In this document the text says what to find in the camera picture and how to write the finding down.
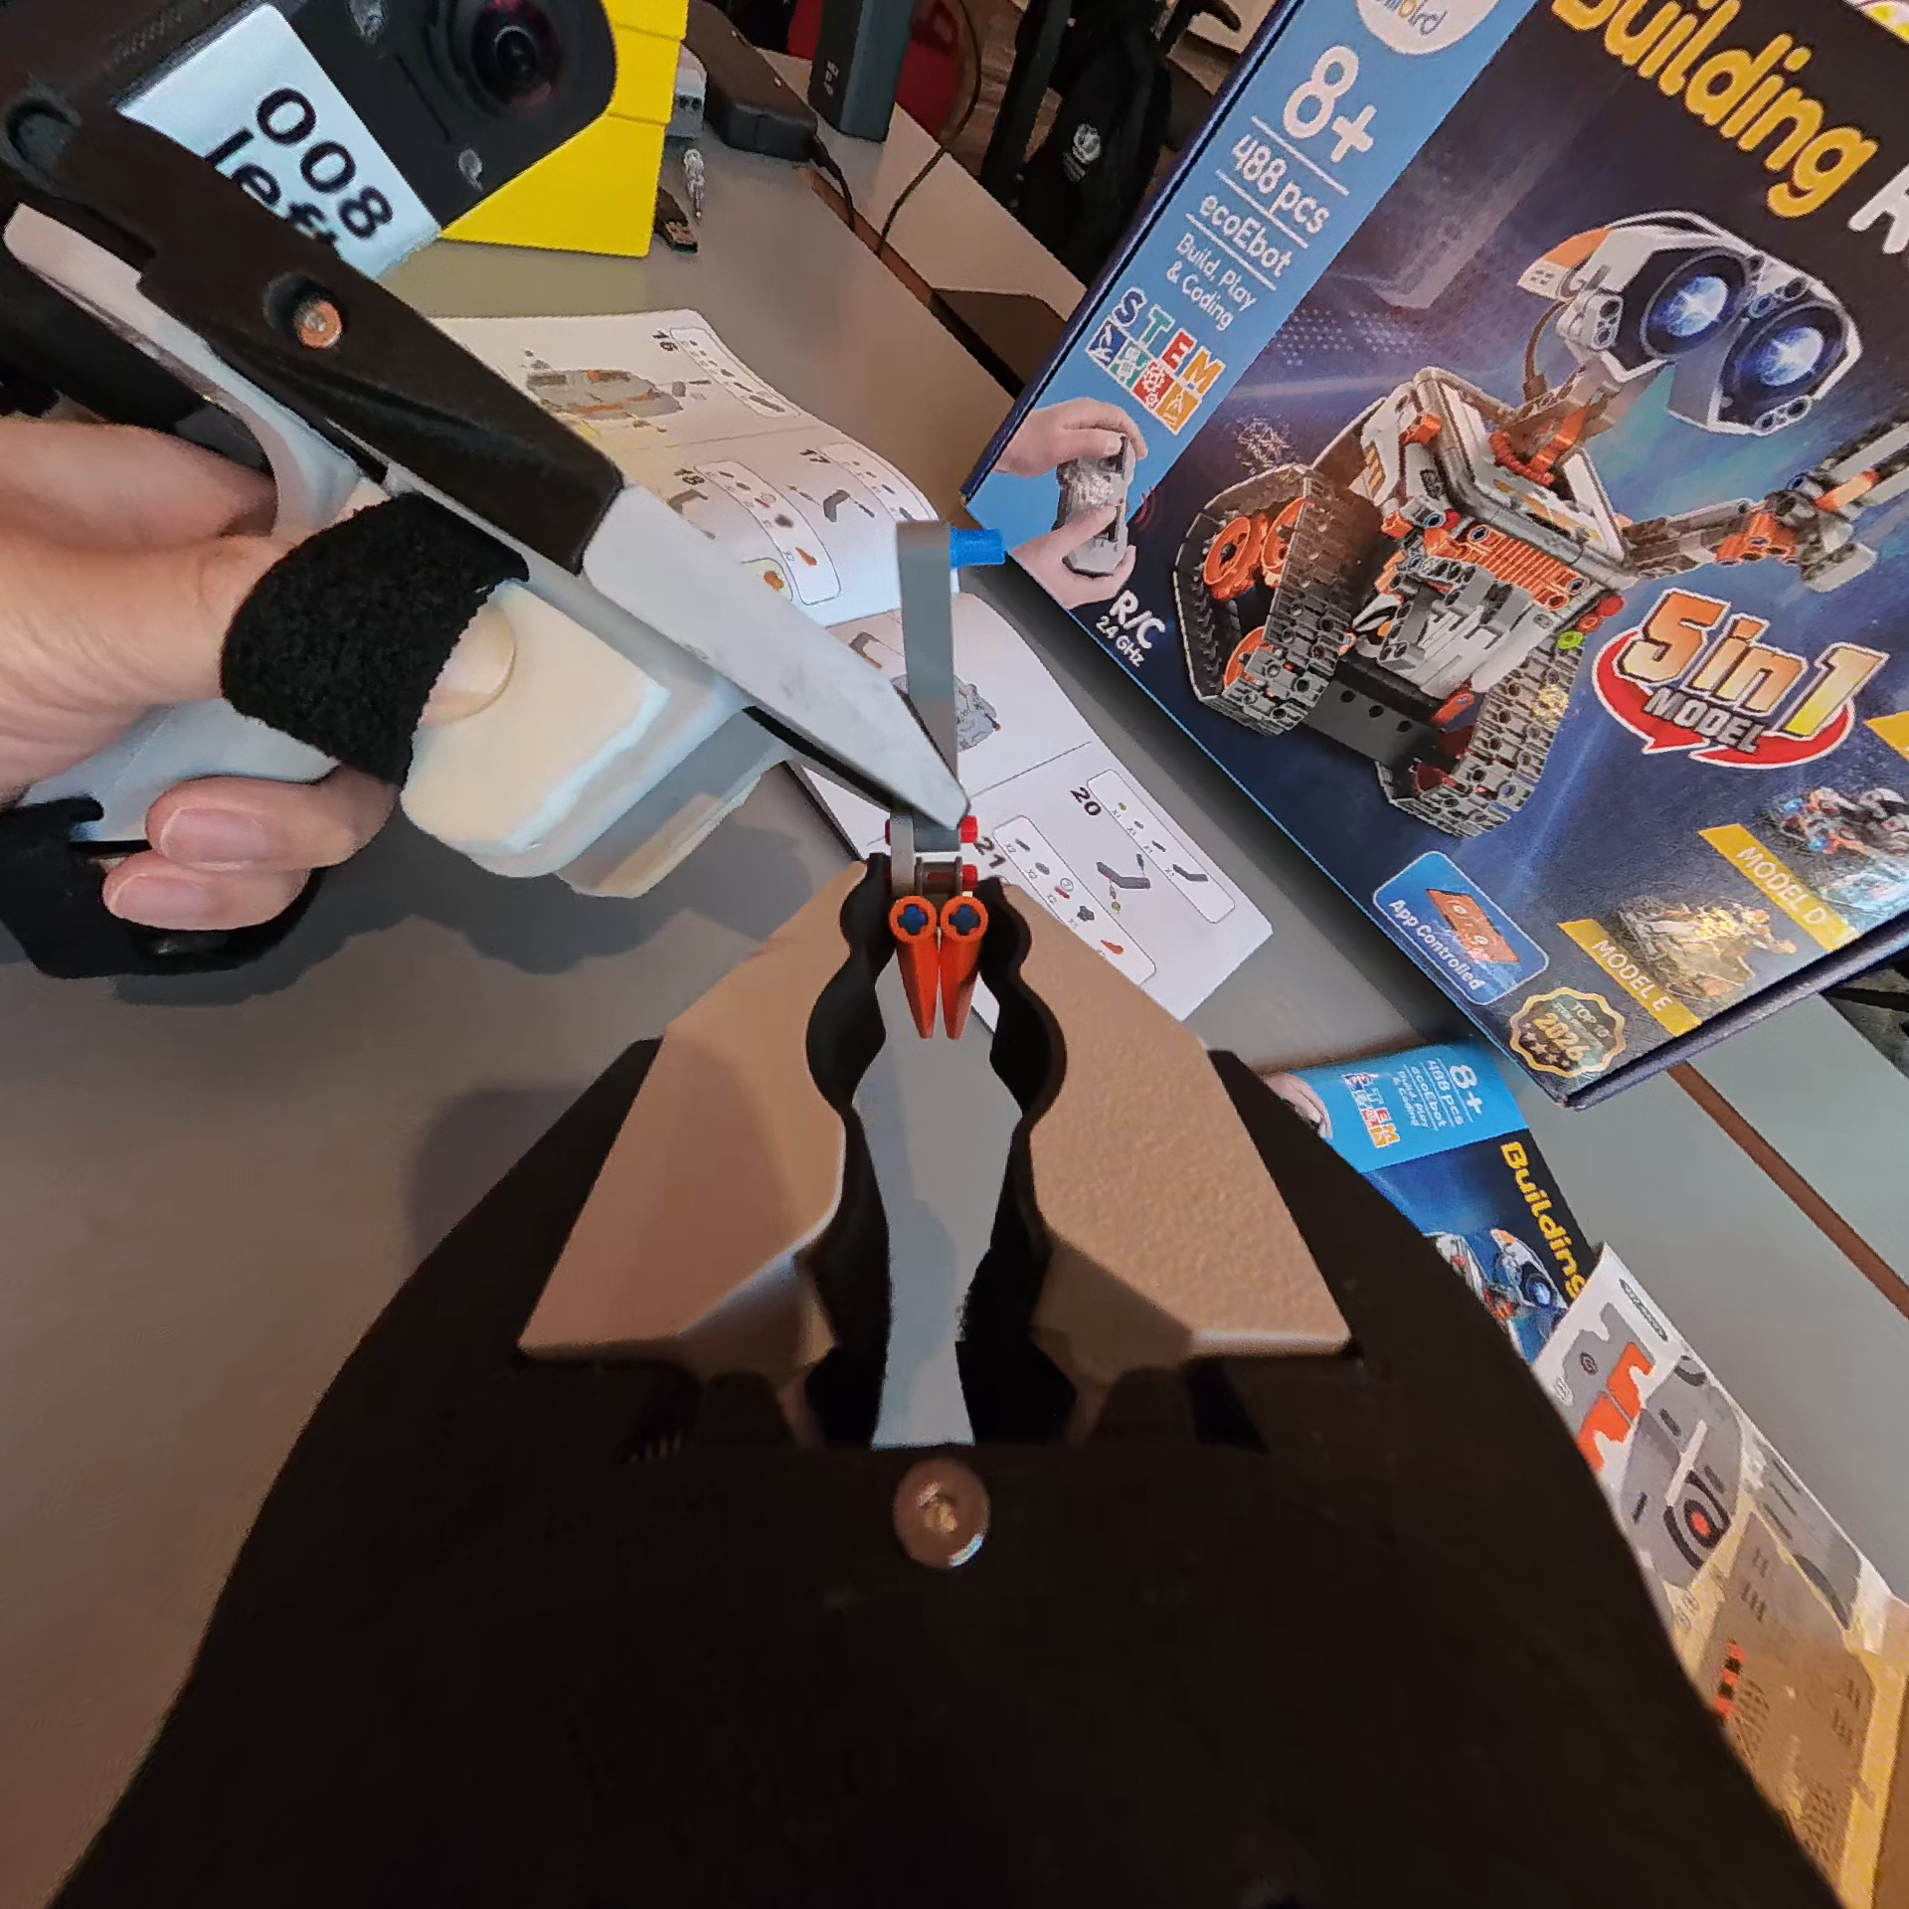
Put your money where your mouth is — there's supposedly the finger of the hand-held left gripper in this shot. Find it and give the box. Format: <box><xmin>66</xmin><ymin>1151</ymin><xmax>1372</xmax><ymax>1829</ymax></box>
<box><xmin>580</xmin><ymin>483</ymin><xmax>972</xmax><ymax>842</ymax></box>

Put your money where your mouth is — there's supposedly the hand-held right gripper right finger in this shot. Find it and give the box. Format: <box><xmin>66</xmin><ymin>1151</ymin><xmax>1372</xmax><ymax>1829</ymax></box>
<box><xmin>962</xmin><ymin>880</ymin><xmax>1354</xmax><ymax>1449</ymax></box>

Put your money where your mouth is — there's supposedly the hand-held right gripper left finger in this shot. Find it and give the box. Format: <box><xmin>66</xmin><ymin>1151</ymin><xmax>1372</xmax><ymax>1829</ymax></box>
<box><xmin>517</xmin><ymin>867</ymin><xmax>901</xmax><ymax>1449</ymax></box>

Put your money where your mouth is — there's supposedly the grey angled toy beam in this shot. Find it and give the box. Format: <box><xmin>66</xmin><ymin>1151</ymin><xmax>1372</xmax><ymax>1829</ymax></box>
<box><xmin>884</xmin><ymin>515</ymin><xmax>1004</xmax><ymax>884</ymax></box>

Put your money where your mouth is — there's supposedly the grey desk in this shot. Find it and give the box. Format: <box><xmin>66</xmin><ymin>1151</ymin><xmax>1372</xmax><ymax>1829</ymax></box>
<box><xmin>0</xmin><ymin>45</ymin><xmax>1909</xmax><ymax>1909</ymax></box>

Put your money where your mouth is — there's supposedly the person's left hand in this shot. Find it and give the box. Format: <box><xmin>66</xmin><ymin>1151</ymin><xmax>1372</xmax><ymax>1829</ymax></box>
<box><xmin>0</xmin><ymin>409</ymin><xmax>519</xmax><ymax>936</ymax></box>

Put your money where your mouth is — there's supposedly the yellow plastic bin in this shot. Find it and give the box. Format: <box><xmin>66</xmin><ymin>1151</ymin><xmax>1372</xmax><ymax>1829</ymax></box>
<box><xmin>440</xmin><ymin>0</ymin><xmax>693</xmax><ymax>260</ymax></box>

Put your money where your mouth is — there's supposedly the blue cover instruction booklet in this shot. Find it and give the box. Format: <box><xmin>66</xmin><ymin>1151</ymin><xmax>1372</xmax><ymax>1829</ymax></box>
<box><xmin>1283</xmin><ymin>1036</ymin><xmax>1600</xmax><ymax>1368</ymax></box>

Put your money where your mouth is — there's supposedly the open white instruction booklet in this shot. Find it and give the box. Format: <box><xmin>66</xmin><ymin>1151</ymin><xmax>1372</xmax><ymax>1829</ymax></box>
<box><xmin>432</xmin><ymin>304</ymin><xmax>1277</xmax><ymax>1027</ymax></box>

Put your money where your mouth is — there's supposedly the black power adapter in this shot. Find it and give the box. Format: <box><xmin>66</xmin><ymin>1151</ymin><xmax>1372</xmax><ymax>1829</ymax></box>
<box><xmin>700</xmin><ymin>58</ymin><xmax>818</xmax><ymax>163</ymax></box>

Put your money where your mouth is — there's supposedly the dark grey monitor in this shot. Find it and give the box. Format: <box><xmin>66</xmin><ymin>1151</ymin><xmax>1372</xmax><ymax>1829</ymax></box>
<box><xmin>806</xmin><ymin>0</ymin><xmax>923</xmax><ymax>143</ymax></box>

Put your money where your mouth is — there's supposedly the blue robot kit box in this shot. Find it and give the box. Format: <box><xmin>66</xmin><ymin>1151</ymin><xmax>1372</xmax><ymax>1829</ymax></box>
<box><xmin>962</xmin><ymin>0</ymin><xmax>1909</xmax><ymax>1110</ymax></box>

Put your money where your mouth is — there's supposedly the orange grey sticker sheet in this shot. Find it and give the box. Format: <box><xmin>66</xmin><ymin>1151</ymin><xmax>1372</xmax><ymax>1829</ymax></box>
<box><xmin>1528</xmin><ymin>1245</ymin><xmax>1909</xmax><ymax>1909</ymax></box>

